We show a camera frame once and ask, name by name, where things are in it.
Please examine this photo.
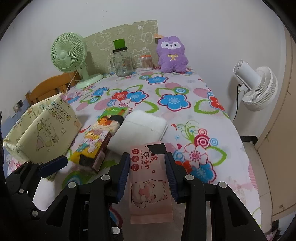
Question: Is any pink wet wipes pack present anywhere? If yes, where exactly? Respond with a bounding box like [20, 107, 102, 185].
[129, 142, 174, 225]

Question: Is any yellow cartoon storage box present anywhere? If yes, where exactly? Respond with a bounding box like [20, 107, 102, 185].
[4, 93, 82, 163]

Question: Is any white face mask pack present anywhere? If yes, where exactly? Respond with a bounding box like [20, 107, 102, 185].
[107, 110, 168, 155]

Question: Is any floral tablecloth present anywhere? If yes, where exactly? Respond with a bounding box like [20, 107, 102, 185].
[6, 67, 262, 241]

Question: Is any wooden bed headboard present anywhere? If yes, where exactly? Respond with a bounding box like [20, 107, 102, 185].
[25, 71, 80, 105]

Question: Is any white standing fan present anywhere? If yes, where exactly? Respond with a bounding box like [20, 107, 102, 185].
[229, 60, 278, 121]

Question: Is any glass mason jar mug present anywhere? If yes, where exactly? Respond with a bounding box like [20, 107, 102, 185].
[110, 39, 133, 77]

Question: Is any cotton swab container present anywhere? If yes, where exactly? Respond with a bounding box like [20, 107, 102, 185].
[140, 55, 153, 71]

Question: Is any green desk fan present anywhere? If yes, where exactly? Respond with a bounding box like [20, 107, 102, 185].
[51, 33, 103, 89]

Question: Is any purple plush bunny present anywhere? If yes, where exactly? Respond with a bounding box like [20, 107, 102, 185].
[156, 36, 189, 73]

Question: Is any wall power socket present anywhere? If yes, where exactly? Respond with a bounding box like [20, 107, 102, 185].
[13, 100, 23, 113]

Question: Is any beige cartoon wall board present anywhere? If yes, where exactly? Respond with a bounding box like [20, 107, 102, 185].
[85, 20, 159, 75]

